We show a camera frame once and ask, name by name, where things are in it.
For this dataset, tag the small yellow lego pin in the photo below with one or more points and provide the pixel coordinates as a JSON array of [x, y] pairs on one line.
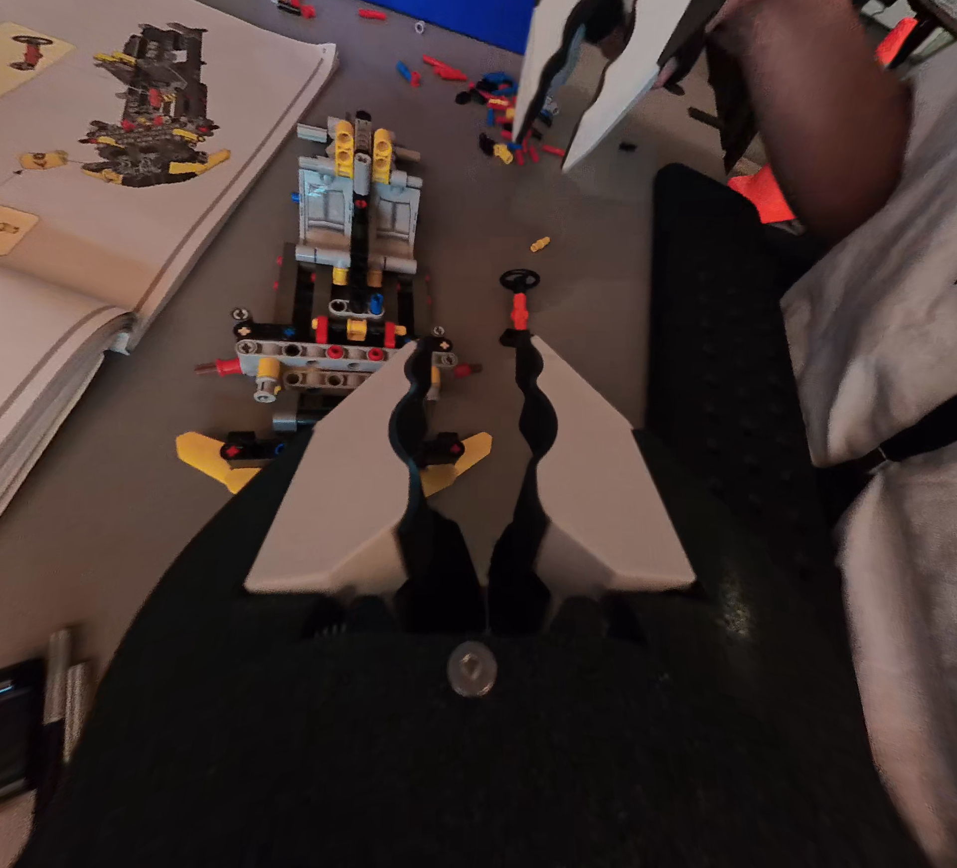
[[540, 245]]

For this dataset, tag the red lego axle pin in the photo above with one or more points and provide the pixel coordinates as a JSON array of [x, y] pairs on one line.
[[519, 310]]

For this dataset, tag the dark flat device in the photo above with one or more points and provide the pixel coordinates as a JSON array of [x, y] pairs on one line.
[[19, 726]]

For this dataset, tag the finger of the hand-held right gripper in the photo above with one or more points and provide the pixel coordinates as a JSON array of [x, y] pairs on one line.
[[643, 61], [557, 1]]

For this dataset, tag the person's light clothing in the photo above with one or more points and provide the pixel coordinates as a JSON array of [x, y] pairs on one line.
[[890, 360]]

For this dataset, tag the orange traffic cone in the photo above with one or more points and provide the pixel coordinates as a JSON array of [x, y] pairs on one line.
[[897, 42], [762, 195]]

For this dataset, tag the red and blue joined pins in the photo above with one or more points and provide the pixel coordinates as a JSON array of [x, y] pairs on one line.
[[407, 73]]

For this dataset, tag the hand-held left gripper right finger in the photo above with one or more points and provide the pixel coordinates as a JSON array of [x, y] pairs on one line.
[[605, 502]]

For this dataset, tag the lego instruction booklet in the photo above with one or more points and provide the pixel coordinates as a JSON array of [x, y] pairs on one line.
[[112, 225]]

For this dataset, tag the small mixed lego piece cluster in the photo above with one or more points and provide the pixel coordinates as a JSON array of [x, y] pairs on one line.
[[293, 1]]

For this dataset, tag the black lego steering wheel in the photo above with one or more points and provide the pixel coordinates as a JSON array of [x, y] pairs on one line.
[[520, 277]]

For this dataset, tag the pile of red blue pins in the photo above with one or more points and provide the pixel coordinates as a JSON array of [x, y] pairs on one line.
[[497, 113]]

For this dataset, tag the person's right forearm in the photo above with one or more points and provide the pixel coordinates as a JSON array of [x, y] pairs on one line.
[[815, 98]]

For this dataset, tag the lego car chassis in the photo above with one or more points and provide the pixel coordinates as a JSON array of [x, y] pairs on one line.
[[344, 285]]

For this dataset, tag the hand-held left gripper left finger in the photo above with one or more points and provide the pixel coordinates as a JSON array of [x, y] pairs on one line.
[[336, 502]]

